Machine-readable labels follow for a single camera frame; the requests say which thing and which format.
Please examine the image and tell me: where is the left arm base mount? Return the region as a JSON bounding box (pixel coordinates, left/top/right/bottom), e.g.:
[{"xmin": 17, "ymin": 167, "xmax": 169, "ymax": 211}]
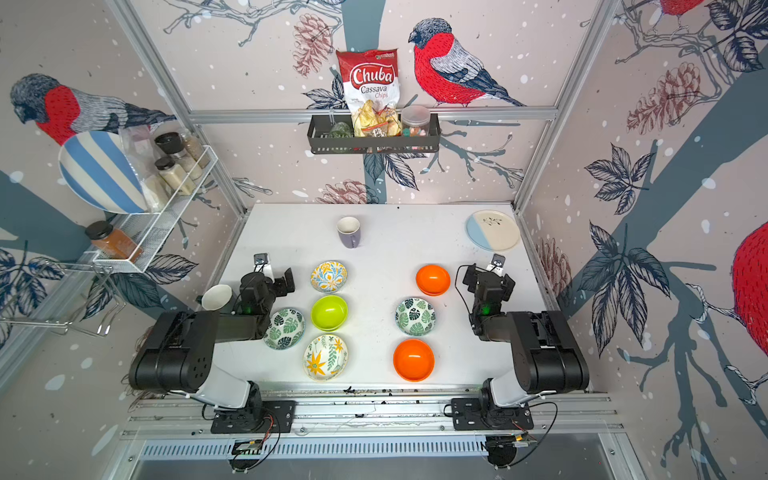
[{"xmin": 210, "ymin": 400, "xmax": 297, "ymax": 435}]

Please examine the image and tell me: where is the red cassava chips bag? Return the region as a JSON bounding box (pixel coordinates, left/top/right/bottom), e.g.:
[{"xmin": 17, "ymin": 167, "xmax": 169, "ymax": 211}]
[{"xmin": 336, "ymin": 49, "xmax": 402, "ymax": 137}]

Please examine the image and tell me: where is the orange spice jar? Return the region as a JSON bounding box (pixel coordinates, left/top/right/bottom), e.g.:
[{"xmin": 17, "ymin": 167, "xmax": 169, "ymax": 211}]
[{"xmin": 85, "ymin": 220, "xmax": 143, "ymax": 262}]

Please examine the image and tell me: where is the large orange bowl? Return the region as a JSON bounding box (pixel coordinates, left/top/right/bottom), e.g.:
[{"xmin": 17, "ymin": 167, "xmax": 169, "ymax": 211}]
[{"xmin": 393, "ymin": 339, "xmax": 435, "ymax": 382}]

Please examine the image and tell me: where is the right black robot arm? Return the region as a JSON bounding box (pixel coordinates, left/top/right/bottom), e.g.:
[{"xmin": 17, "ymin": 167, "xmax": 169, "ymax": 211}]
[{"xmin": 461, "ymin": 256, "xmax": 590, "ymax": 429}]

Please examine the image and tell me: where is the blue yellow patterned bowl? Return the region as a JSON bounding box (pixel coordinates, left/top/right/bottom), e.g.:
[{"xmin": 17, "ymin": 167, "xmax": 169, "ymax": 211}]
[{"xmin": 310, "ymin": 261, "xmax": 348, "ymax": 293}]

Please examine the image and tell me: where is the clear plastic container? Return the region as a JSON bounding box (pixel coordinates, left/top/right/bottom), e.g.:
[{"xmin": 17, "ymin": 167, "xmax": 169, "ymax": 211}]
[{"xmin": 400, "ymin": 105, "xmax": 431, "ymax": 137}]

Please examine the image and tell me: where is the small orange bowl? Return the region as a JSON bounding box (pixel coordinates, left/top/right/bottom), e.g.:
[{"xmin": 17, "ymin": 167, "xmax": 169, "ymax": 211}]
[{"xmin": 415, "ymin": 264, "xmax": 451, "ymax": 296}]

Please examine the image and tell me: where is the black wall basket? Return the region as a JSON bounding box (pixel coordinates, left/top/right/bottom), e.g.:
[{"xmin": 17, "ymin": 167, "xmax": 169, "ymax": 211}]
[{"xmin": 307, "ymin": 113, "xmax": 441, "ymax": 154}]

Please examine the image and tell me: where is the lime green bowl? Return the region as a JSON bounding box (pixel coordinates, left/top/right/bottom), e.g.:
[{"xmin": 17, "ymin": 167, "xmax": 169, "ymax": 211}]
[{"xmin": 311, "ymin": 295, "xmax": 349, "ymax": 332}]

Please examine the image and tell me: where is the green item in basket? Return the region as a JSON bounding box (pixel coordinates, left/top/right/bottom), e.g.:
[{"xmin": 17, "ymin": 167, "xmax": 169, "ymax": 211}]
[{"xmin": 328, "ymin": 121, "xmax": 355, "ymax": 139}]

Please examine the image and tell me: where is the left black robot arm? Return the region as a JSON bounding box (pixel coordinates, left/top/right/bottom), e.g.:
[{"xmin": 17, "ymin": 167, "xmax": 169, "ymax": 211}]
[{"xmin": 128, "ymin": 269, "xmax": 295, "ymax": 412}]

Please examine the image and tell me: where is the blue striped plate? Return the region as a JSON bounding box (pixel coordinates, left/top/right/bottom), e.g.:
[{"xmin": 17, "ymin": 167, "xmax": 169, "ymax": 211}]
[{"xmin": 58, "ymin": 131, "xmax": 148, "ymax": 214}]

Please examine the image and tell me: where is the black lid spice jar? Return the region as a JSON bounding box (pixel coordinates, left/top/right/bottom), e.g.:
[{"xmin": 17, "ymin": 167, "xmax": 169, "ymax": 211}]
[
  {"xmin": 154, "ymin": 156, "xmax": 195, "ymax": 196},
  {"xmin": 154, "ymin": 132, "xmax": 203, "ymax": 180}
]

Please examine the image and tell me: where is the white wire shelf rack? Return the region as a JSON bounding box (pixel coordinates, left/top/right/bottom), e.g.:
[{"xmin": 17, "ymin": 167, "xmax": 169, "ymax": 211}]
[{"xmin": 91, "ymin": 145, "xmax": 219, "ymax": 274}]

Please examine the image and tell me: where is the yellow flower bowl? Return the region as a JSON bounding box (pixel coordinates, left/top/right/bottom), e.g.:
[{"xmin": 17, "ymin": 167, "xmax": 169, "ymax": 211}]
[{"xmin": 302, "ymin": 334, "xmax": 349, "ymax": 382}]

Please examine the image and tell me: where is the blue white plate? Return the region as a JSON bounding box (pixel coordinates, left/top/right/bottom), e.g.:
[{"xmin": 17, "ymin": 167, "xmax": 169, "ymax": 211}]
[{"xmin": 465, "ymin": 210, "xmax": 521, "ymax": 252}]

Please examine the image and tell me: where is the purple mug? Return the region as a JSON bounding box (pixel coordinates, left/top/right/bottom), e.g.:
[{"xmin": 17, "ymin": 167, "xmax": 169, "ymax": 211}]
[{"xmin": 336, "ymin": 216, "xmax": 361, "ymax": 249}]

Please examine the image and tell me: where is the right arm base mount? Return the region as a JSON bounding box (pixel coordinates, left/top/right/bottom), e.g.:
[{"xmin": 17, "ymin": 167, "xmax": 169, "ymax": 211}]
[{"xmin": 449, "ymin": 397, "xmax": 534, "ymax": 431}]

